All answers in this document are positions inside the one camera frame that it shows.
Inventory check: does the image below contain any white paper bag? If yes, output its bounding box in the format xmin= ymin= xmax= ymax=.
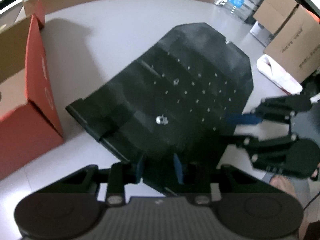
xmin=256 ymin=54 xmax=303 ymax=94

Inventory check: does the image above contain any small cardboard box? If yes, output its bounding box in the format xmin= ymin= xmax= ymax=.
xmin=253 ymin=0 xmax=298 ymax=34

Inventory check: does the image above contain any person's bare foot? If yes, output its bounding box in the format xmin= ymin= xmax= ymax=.
xmin=269 ymin=175 xmax=297 ymax=198

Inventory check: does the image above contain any white small box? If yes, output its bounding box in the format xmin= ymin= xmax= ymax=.
xmin=249 ymin=21 xmax=274 ymax=47

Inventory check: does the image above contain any red cardboard shoe box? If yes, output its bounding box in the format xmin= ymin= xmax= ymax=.
xmin=0 ymin=2 xmax=63 ymax=179

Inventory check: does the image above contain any large cardboard box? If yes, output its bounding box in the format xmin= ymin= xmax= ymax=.
xmin=264 ymin=5 xmax=320 ymax=83

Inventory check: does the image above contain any black shopping bag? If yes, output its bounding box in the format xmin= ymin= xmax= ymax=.
xmin=66 ymin=23 xmax=253 ymax=196

